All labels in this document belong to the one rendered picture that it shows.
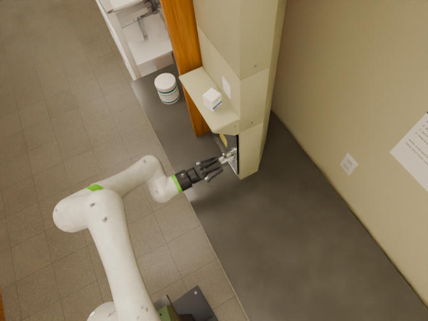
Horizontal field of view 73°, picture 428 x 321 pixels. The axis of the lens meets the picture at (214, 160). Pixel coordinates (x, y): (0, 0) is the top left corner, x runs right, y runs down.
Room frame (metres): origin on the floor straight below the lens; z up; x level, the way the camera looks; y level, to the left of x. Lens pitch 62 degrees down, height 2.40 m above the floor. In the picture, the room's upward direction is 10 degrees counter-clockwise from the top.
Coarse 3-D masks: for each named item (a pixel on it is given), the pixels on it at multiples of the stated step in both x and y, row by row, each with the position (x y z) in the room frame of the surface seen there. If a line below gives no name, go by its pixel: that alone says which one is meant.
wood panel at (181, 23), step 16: (160, 0) 0.96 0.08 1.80; (176, 0) 0.97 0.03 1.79; (192, 0) 0.98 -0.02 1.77; (176, 16) 0.96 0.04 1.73; (192, 16) 0.98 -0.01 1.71; (176, 32) 0.96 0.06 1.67; (192, 32) 0.98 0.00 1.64; (176, 48) 0.95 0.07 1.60; (192, 48) 0.97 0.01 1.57; (176, 64) 0.97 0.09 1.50; (192, 64) 0.97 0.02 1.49; (192, 112) 0.95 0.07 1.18; (208, 128) 0.98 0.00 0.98
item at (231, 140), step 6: (216, 138) 0.86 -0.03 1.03; (228, 138) 0.71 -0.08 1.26; (234, 138) 0.65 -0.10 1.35; (222, 144) 0.78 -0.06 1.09; (228, 144) 0.71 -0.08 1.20; (234, 144) 0.65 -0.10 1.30; (222, 150) 0.79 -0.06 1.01; (228, 150) 0.72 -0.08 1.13; (234, 150) 0.65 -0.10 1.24; (234, 156) 0.65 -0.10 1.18; (234, 162) 0.66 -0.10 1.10; (234, 168) 0.66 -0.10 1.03
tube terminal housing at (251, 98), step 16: (208, 48) 0.84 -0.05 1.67; (208, 64) 0.86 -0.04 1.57; (224, 64) 0.73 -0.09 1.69; (272, 64) 0.70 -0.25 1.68; (240, 80) 0.63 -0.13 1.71; (256, 80) 0.65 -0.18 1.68; (272, 80) 0.76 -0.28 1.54; (224, 96) 0.74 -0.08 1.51; (240, 96) 0.63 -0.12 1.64; (256, 96) 0.65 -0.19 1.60; (272, 96) 0.84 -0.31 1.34; (240, 112) 0.63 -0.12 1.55; (256, 112) 0.65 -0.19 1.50; (240, 128) 0.63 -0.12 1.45; (256, 128) 0.65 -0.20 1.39; (240, 144) 0.63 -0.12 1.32; (256, 144) 0.65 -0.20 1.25; (240, 160) 0.63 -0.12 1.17; (256, 160) 0.66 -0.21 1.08; (240, 176) 0.63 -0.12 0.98
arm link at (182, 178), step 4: (180, 172) 0.62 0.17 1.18; (184, 172) 0.61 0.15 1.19; (176, 176) 0.59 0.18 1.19; (180, 176) 0.59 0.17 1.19; (184, 176) 0.59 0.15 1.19; (188, 176) 0.58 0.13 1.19; (180, 180) 0.57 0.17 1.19; (184, 180) 0.57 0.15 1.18; (188, 180) 0.57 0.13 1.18; (180, 184) 0.56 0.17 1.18; (184, 184) 0.55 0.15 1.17; (188, 184) 0.55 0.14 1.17; (184, 188) 0.54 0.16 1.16; (188, 188) 0.55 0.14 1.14
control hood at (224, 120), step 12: (192, 72) 0.90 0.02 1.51; (204, 72) 0.89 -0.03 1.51; (192, 84) 0.84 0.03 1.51; (204, 84) 0.83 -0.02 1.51; (192, 96) 0.77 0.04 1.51; (204, 108) 0.70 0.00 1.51; (228, 108) 0.68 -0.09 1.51; (216, 120) 0.64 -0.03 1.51; (228, 120) 0.63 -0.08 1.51; (216, 132) 0.60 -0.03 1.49; (228, 132) 0.61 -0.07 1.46
